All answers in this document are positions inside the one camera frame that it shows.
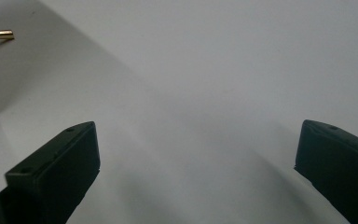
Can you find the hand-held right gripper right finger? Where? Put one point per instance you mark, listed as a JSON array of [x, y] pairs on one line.
[[341, 165]]

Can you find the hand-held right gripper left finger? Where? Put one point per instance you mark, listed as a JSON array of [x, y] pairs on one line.
[[56, 174]]

